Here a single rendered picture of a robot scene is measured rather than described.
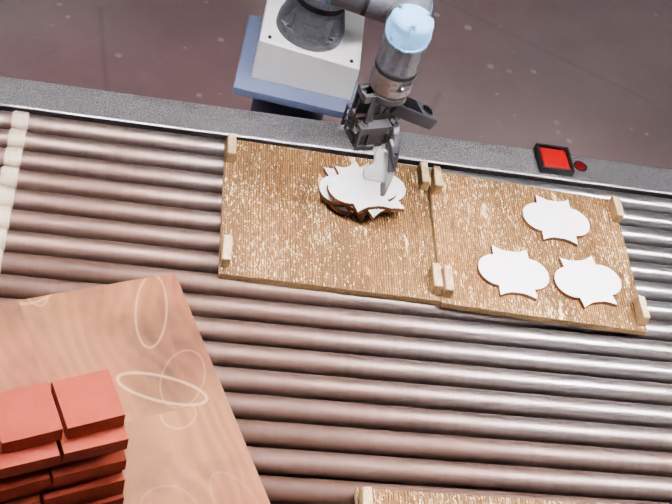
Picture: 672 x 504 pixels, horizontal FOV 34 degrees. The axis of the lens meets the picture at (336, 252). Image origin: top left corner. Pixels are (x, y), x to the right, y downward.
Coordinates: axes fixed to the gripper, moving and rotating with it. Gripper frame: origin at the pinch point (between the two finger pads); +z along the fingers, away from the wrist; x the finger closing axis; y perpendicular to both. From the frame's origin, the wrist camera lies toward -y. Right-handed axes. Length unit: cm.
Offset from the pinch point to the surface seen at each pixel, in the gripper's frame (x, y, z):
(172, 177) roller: -13.7, 33.0, 12.2
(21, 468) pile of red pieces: 61, 75, -24
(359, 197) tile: 2.4, 1.8, 5.4
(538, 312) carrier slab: 31.3, -25.2, 10.2
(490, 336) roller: 33.3, -14.6, 12.5
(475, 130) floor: -107, -114, 104
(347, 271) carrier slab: 15.6, 8.2, 10.2
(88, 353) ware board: 32, 60, 0
